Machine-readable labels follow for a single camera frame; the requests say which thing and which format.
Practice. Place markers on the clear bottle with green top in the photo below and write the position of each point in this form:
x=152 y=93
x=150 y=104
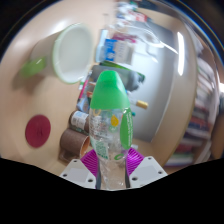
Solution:
x=110 y=95

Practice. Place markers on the under-shelf light strip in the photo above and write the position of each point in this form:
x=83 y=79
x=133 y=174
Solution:
x=180 y=53

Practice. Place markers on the clear glass bottle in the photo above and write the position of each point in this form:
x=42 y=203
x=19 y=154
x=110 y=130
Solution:
x=79 y=120

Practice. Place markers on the flat round red coaster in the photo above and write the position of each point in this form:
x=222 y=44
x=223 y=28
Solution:
x=37 y=131

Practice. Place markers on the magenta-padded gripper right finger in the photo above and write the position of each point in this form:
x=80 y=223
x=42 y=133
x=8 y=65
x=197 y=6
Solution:
x=150 y=169

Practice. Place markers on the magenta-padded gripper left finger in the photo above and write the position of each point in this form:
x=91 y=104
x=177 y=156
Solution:
x=76 y=171

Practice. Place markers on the blue and white box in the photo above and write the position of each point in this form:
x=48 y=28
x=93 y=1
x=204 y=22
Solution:
x=115 y=50

